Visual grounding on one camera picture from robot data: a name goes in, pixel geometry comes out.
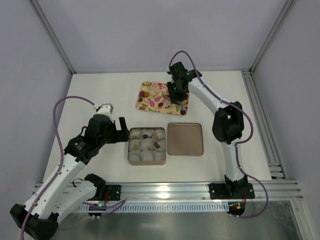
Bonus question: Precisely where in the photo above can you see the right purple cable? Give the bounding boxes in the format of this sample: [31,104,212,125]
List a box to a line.
[168,50,270,220]

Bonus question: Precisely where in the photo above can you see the right black mount plate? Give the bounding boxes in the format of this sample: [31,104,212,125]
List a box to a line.
[208,183,256,200]

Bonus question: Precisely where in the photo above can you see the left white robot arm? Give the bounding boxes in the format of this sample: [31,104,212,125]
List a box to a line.
[10,114,130,240]

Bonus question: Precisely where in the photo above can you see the gold tin lid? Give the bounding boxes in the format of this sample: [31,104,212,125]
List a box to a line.
[167,122,204,157]

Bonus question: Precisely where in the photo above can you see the gold tin box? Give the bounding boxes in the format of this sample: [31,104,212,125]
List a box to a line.
[127,127,167,166]

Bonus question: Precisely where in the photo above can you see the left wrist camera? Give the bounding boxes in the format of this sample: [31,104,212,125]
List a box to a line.
[96,103,114,118]

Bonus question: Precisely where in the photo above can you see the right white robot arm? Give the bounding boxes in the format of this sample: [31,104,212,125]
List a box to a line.
[167,61,248,199]

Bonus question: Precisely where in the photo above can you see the white paper cup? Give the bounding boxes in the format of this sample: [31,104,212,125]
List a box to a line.
[128,151,141,163]
[140,138,154,151]
[153,151,166,162]
[152,129,166,142]
[129,128,142,141]
[140,129,155,140]
[153,139,166,151]
[128,139,141,152]
[140,150,154,162]

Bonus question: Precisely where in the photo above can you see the left aluminium frame post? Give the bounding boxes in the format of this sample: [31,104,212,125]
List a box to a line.
[29,0,76,75]

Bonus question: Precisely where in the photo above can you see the aluminium frame post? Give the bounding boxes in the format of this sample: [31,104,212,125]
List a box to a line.
[29,0,76,75]
[249,0,297,74]

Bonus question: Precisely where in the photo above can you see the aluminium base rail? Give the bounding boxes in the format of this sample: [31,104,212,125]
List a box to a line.
[33,181,305,201]

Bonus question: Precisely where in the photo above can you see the metal tongs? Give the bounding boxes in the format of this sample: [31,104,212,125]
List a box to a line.
[161,91,184,111]

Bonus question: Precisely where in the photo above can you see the right aluminium frame post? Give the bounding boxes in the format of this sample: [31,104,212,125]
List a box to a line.
[249,0,297,74]

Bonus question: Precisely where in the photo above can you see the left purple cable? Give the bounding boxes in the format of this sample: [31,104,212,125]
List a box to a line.
[19,96,98,240]

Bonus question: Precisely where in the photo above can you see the purple cable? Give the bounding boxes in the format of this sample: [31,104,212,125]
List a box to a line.
[19,96,98,240]
[168,50,270,220]

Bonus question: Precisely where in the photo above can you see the floral tray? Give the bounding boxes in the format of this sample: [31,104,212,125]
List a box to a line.
[135,81,189,116]

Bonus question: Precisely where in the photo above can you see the brown wedge chocolate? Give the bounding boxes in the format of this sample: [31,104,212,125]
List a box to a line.
[154,142,161,148]

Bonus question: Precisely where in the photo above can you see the white slotted cable duct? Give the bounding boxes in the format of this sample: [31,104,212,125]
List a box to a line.
[72,201,229,214]

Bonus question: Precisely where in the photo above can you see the left black mount plate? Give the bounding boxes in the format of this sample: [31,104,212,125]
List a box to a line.
[94,184,122,202]

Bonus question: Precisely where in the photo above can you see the black mount plate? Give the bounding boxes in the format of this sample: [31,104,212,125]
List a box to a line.
[94,184,122,202]
[208,183,256,200]

